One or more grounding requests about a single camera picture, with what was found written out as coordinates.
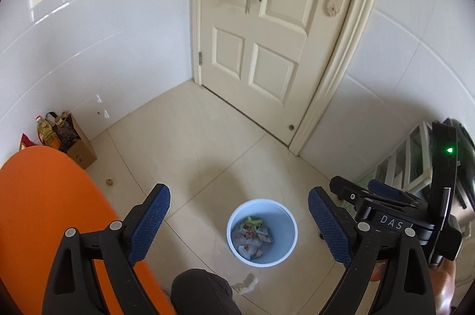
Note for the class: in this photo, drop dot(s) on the person's right hand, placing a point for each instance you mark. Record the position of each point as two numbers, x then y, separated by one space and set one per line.
379 272

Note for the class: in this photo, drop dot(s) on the cardboard box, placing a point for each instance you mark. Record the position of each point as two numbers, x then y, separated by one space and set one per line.
83 153

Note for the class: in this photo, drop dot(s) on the white tissue scrap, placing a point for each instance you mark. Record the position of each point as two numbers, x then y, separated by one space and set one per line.
248 283

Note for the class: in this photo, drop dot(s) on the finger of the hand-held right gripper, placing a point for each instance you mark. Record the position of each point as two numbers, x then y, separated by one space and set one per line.
386 188
345 188

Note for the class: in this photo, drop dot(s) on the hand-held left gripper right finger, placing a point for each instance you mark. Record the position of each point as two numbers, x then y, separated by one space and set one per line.
330 226

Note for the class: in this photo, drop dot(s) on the brown patterned bag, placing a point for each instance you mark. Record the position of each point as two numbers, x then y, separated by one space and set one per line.
66 136

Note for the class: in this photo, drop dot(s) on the person's dark trouser leg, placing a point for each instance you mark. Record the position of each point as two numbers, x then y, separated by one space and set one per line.
204 294

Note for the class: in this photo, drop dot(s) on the red bag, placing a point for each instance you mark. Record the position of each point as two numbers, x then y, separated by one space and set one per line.
26 142

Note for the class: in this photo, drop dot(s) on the small brown floor scrap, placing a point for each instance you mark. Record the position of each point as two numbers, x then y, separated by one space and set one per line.
109 182

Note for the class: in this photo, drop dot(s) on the white rack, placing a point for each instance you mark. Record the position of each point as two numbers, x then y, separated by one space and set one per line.
406 159

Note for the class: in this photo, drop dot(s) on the beige paper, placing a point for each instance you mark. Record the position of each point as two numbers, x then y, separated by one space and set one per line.
249 248

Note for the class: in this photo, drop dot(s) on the light blue waste bin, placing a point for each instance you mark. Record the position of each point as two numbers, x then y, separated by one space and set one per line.
284 222

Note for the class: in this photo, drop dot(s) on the cooking oil bottle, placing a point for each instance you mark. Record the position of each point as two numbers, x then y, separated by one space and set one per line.
46 135

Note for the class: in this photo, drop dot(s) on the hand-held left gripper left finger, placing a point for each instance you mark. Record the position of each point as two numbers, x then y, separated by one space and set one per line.
148 222

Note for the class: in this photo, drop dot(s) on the person's right forearm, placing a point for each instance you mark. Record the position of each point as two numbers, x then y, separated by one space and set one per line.
443 287

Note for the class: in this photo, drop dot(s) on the green snack packet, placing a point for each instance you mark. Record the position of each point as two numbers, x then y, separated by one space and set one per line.
253 220

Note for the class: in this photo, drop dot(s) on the door hinge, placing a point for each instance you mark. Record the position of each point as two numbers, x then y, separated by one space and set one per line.
200 58

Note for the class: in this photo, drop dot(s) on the cream panel door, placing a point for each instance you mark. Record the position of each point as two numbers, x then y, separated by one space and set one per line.
274 70

